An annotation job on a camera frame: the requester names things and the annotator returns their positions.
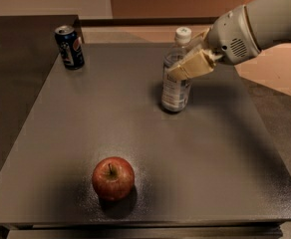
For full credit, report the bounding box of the blue Pepsi can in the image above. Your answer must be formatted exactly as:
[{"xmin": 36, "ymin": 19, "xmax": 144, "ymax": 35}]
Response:
[{"xmin": 55, "ymin": 25, "xmax": 85, "ymax": 70}]

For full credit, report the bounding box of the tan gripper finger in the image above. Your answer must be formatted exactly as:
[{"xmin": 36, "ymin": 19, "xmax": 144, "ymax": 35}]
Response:
[
  {"xmin": 166, "ymin": 46, "xmax": 222, "ymax": 81},
  {"xmin": 189, "ymin": 28, "xmax": 210, "ymax": 49}
]

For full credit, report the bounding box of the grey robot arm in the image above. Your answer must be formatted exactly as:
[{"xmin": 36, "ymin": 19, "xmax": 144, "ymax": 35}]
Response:
[{"xmin": 167, "ymin": 0, "xmax": 291, "ymax": 80}]

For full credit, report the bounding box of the red apple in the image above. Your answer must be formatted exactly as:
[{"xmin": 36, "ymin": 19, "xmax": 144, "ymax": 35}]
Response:
[{"xmin": 92, "ymin": 156, "xmax": 135, "ymax": 201}]

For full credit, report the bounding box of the clear plastic water bottle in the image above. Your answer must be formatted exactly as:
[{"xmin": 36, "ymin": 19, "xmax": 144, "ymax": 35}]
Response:
[{"xmin": 161, "ymin": 27, "xmax": 192, "ymax": 113}]

